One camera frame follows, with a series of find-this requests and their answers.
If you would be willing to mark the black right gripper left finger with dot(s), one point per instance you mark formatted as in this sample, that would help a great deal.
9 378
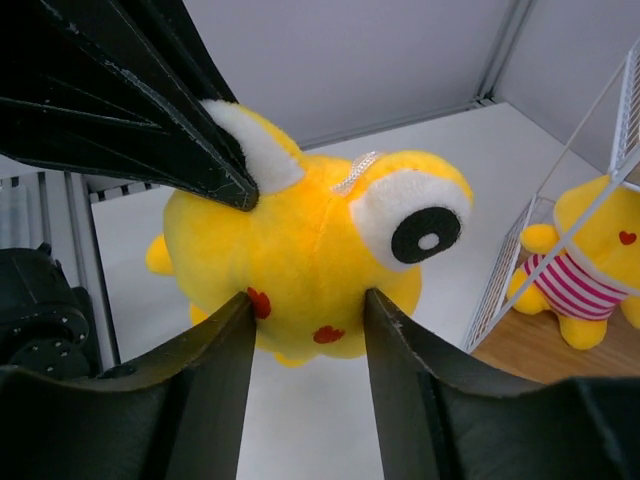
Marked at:
176 412

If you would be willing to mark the white wire wooden shelf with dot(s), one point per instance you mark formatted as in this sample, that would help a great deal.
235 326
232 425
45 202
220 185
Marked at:
532 345

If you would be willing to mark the yellow bear plush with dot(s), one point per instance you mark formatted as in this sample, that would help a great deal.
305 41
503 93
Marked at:
596 272
325 231

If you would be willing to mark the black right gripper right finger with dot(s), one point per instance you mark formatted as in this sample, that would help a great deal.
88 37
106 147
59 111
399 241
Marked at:
442 414

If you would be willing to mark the aluminium left side rail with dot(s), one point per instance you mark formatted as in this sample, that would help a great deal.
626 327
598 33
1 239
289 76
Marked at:
56 208

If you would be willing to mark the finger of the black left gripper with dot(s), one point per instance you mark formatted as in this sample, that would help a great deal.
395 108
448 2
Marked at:
169 27
83 90

